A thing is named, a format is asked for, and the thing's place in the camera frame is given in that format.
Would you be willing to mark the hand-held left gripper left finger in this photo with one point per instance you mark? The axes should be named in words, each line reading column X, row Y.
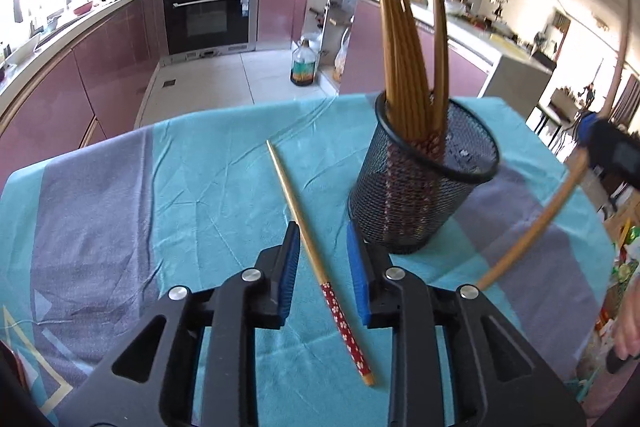
column 290, row 274

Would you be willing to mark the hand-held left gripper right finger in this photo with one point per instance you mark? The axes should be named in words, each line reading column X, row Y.
column 357, row 279

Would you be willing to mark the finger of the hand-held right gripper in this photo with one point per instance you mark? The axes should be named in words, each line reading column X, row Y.
column 615, row 152

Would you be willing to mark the black mesh utensil holder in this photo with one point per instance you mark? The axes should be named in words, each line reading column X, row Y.
column 425, row 207

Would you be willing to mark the bunch of wooden chopsticks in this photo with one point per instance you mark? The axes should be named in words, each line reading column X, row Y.
column 405, row 57

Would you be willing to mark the person's right forearm pink sleeve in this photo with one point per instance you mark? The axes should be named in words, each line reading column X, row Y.
column 610, row 394

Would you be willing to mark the person's right hand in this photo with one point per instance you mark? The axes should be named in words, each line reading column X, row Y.
column 629, row 327

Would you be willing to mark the teal and grey tablecloth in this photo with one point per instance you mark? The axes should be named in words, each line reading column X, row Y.
column 200, row 187

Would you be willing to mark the cooking oil bottle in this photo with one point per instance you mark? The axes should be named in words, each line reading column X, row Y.
column 303, row 67

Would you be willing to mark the clear plastic bag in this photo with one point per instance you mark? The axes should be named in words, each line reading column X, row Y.
column 341, row 59

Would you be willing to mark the purple kitchen island cabinets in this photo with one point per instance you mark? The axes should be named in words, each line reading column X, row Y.
column 365, row 57

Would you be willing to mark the purple corner cabinet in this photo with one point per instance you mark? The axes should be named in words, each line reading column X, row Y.
column 280, row 12

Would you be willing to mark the black built-in oven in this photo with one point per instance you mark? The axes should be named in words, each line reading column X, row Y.
column 205, row 17

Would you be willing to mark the purple window-side kitchen cabinets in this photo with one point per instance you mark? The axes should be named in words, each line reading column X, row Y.
column 100, row 72

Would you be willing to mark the white bowl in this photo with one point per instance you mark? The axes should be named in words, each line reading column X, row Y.
column 24, row 52

